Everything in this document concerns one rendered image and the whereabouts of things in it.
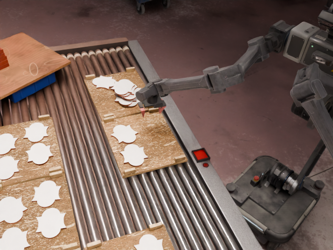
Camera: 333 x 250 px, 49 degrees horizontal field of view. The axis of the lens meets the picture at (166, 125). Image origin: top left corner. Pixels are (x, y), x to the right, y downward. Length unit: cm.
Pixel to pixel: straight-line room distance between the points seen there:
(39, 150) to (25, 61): 68
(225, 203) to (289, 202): 106
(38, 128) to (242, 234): 118
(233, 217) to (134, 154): 58
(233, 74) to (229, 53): 305
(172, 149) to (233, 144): 149
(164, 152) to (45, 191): 62
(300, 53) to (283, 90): 226
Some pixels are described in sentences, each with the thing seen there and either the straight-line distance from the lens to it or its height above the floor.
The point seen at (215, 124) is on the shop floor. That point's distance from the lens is 351.
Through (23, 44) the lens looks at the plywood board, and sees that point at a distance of 259.
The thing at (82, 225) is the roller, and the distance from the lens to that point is 168.
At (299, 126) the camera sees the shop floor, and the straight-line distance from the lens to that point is 376.
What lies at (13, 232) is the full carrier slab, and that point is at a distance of 169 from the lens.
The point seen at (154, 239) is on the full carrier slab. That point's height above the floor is 95.
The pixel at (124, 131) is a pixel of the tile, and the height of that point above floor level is 95.
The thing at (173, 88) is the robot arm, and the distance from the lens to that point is 171.
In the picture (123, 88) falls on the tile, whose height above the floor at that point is 100.
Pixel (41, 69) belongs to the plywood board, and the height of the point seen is 104.
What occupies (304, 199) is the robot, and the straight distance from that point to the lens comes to 284.
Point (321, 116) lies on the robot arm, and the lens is 140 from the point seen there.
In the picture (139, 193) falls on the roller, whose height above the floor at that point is 92.
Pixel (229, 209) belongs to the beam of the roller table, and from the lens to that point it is 177.
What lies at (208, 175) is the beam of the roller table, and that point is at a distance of 187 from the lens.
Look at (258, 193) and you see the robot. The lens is 272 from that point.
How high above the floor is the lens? 235
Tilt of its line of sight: 43 degrees down
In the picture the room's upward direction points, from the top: 5 degrees clockwise
